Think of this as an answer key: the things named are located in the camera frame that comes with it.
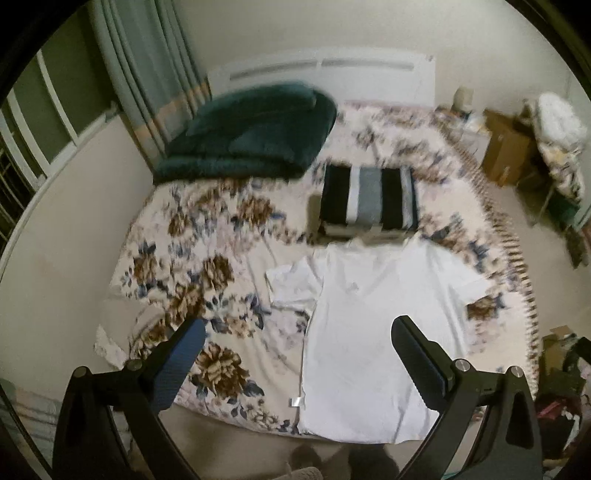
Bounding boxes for white bed headboard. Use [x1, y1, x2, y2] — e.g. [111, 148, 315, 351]
[207, 47, 436, 108]

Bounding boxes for green curtain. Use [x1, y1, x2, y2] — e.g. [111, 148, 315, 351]
[89, 0, 211, 165]

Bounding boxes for white framed window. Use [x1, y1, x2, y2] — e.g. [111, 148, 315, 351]
[1, 47, 117, 246]

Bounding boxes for brown cardboard box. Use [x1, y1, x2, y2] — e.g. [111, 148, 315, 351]
[483, 109, 537, 186]

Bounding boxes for floral bed sheet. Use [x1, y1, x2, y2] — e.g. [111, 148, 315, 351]
[95, 103, 539, 437]

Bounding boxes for chair with piled clothes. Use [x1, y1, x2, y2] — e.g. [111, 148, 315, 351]
[520, 92, 588, 226]

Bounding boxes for dark green folded blanket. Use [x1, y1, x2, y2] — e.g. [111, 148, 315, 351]
[153, 82, 338, 185]

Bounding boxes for white t-shirt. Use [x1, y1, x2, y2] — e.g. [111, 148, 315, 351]
[266, 238, 492, 444]

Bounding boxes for black grey striped folded clothes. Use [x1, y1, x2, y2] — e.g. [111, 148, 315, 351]
[318, 163, 419, 239]

